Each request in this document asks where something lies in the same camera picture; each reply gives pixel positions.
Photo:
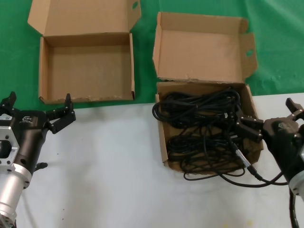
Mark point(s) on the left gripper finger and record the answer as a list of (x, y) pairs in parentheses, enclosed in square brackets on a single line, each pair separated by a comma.
[(8, 104), (64, 116)]

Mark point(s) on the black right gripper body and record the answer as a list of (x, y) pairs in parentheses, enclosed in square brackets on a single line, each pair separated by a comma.
[(285, 142)]

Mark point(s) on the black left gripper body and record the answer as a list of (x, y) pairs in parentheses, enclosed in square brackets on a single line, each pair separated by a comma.
[(31, 133)]

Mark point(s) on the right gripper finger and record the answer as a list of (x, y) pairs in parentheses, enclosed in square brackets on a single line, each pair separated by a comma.
[(294, 109), (249, 127)]

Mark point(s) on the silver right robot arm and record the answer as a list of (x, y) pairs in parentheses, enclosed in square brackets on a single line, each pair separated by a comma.
[(298, 184)]

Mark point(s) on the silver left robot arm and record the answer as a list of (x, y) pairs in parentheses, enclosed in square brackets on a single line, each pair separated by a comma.
[(9, 190)]

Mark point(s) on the empty-type open cardboard box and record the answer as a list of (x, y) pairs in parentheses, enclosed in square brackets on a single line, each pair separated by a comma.
[(90, 66)]

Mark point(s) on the torn-edge open cardboard box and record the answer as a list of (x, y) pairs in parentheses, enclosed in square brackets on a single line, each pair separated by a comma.
[(202, 54)]

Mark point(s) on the green tablecloth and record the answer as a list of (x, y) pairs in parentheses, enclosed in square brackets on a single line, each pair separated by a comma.
[(14, 47)]

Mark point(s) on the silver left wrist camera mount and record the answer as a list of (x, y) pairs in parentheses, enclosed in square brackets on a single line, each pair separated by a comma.
[(8, 147)]

